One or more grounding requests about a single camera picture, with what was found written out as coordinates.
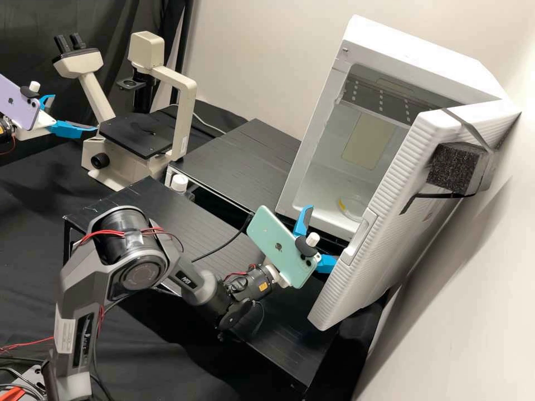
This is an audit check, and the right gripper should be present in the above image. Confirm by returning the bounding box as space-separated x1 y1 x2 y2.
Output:
271 205 338 290

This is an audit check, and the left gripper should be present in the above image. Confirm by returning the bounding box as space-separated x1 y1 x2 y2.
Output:
16 94 99 141

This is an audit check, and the petri dish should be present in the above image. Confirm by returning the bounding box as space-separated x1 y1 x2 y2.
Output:
337 195 369 223

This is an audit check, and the cream microscope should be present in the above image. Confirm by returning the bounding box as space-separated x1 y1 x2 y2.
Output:
52 31 198 193

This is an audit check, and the incubator door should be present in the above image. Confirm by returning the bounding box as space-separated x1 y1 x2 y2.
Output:
307 99 524 333

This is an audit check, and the black platform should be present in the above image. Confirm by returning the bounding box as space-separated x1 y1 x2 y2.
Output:
62 175 340 392
166 118 303 219

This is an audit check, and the white incubator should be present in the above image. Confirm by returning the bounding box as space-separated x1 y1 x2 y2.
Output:
275 14 509 248

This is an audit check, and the right wrist camera phone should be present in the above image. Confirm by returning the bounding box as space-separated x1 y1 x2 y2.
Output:
246 205 323 290

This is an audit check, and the wrist camera phone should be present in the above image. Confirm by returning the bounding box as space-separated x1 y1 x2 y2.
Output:
246 205 323 290
0 74 43 131

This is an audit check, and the left wrist camera phone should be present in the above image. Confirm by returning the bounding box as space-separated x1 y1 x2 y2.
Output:
0 74 43 131

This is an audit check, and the black cable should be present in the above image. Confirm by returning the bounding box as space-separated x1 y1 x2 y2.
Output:
190 212 256 264

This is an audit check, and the white cable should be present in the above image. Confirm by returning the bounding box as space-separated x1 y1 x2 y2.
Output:
195 111 227 137

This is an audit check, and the red wire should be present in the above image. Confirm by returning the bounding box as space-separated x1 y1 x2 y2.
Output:
0 336 56 350

